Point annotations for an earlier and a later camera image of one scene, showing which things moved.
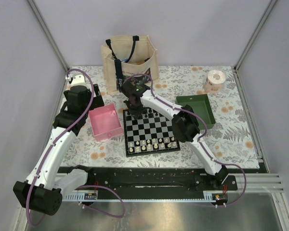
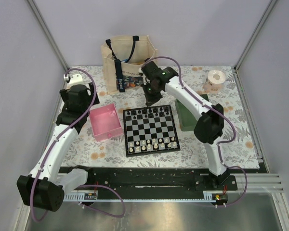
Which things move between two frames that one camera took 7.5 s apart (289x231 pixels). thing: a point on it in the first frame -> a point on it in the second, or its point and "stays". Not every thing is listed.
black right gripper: x=135 y=114 -> x=151 y=100
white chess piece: x=174 y=143 stays
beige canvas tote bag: x=126 y=56 stays
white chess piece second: x=131 y=149 stays
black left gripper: x=97 y=100 -> x=91 y=90
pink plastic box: x=105 y=122 stays
